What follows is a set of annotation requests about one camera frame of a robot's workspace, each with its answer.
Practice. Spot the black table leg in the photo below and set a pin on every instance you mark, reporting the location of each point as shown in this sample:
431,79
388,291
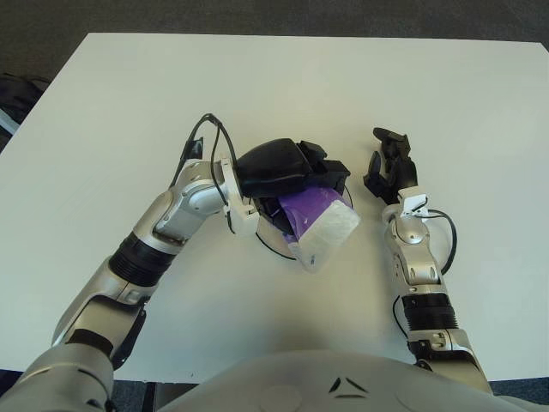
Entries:
150,397

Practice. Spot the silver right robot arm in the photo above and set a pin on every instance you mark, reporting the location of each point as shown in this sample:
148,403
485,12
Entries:
418,262

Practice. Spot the white bar beside bag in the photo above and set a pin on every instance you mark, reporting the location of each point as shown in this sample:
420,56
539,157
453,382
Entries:
7,122

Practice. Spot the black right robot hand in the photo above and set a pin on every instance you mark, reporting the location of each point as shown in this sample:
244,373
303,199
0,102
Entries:
401,173

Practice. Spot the white plate with black rim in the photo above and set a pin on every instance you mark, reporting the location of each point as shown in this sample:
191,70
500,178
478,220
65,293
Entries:
270,239

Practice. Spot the grey robot torso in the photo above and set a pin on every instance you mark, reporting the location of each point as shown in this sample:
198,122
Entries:
321,382

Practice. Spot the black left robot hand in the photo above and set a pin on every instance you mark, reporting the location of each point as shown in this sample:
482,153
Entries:
274,165

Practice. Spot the purple tissue paper pack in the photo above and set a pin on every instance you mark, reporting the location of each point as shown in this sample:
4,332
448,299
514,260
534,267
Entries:
326,227

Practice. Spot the black bag on floor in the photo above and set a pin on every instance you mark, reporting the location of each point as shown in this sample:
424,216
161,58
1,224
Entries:
19,96

